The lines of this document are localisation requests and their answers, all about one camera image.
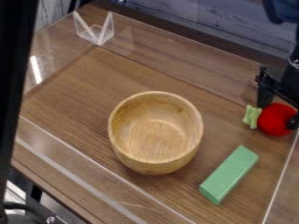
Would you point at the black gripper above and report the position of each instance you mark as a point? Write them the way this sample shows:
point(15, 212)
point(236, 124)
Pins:
point(282, 84)

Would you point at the red plush tomato toy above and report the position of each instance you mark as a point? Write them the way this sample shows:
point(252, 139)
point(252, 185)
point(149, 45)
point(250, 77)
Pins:
point(270, 119)

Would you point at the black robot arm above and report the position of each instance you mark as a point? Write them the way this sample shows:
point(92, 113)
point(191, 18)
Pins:
point(282, 12)

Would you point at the green rectangular block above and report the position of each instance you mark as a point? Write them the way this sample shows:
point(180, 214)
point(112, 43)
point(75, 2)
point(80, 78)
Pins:
point(231, 171)

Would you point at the wooden bowl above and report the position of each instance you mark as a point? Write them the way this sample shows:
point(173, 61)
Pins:
point(155, 131)

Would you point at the clear acrylic table barrier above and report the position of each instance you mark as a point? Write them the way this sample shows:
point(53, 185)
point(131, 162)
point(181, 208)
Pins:
point(77, 80)

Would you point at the black vertical pole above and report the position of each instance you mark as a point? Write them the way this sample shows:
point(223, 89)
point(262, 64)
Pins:
point(17, 15)

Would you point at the black metal frame bracket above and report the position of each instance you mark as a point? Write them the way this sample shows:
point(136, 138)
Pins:
point(45, 215)

